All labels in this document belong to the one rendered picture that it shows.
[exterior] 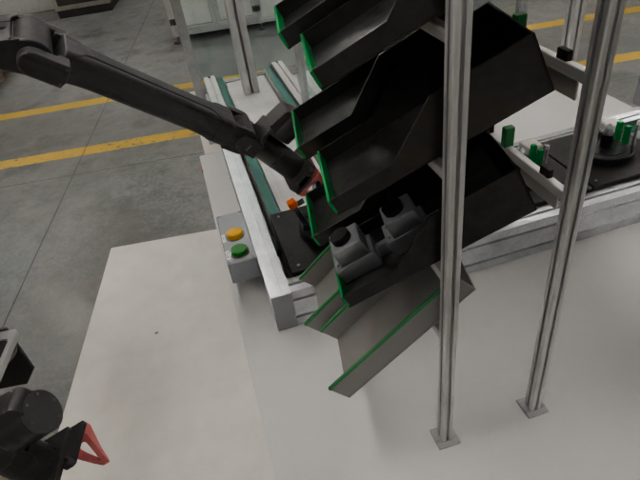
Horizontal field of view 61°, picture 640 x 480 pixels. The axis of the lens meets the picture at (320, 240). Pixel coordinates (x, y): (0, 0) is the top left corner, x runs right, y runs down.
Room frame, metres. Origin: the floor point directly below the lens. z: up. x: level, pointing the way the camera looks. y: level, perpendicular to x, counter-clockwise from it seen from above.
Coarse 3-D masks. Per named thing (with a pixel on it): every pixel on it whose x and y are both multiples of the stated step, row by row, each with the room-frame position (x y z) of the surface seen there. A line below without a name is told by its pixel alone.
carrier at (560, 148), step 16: (608, 128) 1.16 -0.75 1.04; (544, 144) 1.25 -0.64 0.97; (560, 144) 1.24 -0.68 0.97; (608, 144) 1.15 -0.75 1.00; (624, 144) 1.15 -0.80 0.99; (560, 160) 1.16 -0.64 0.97; (592, 160) 1.12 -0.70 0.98; (608, 160) 1.10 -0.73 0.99; (624, 160) 1.10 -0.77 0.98; (592, 176) 1.07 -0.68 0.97; (608, 176) 1.06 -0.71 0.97; (624, 176) 1.05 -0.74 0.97
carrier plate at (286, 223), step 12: (276, 216) 1.11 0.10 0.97; (288, 216) 1.10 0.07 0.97; (276, 228) 1.06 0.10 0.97; (288, 228) 1.05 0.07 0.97; (288, 240) 1.00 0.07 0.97; (300, 240) 1.00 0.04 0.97; (288, 252) 0.96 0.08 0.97; (300, 252) 0.95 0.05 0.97; (312, 252) 0.94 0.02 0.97; (288, 264) 0.92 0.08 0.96; (300, 264) 0.91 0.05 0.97
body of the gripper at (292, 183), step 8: (288, 152) 1.00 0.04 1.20; (296, 152) 1.06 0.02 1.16; (280, 160) 0.98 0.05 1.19; (288, 160) 0.99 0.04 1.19; (296, 160) 1.00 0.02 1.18; (304, 160) 1.01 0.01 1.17; (272, 168) 0.99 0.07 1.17; (280, 168) 0.98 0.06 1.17; (288, 168) 0.99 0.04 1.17; (296, 168) 0.99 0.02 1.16; (304, 168) 0.99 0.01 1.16; (288, 176) 0.99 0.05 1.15; (296, 176) 0.98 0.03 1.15; (304, 176) 0.97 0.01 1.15; (288, 184) 0.99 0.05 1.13; (296, 184) 0.96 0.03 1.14
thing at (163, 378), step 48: (192, 240) 1.22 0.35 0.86; (144, 288) 1.05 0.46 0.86; (192, 288) 1.02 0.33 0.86; (96, 336) 0.90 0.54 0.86; (144, 336) 0.88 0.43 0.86; (192, 336) 0.85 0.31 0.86; (240, 336) 0.83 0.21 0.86; (96, 384) 0.76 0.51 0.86; (144, 384) 0.74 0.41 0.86; (192, 384) 0.72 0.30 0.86; (240, 384) 0.70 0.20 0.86; (96, 432) 0.64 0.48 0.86; (144, 432) 0.62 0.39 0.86; (192, 432) 0.61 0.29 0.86; (240, 432) 0.59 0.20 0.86
